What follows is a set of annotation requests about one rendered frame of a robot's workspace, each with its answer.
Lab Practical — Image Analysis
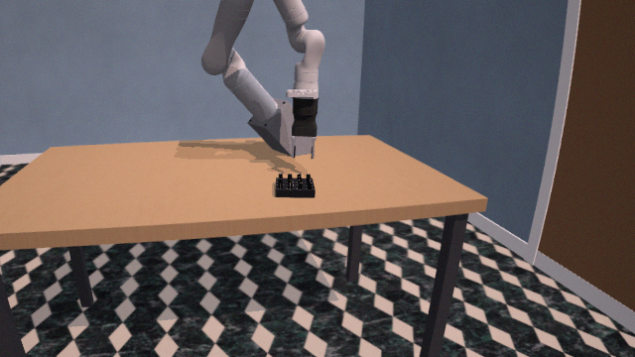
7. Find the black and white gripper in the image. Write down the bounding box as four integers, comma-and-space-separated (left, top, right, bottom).
286, 81, 318, 159

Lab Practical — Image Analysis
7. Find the black knob box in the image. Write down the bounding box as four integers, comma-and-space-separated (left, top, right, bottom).
276, 174, 316, 197

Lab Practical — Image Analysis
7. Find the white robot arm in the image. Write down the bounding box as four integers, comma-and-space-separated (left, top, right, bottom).
201, 0, 324, 122

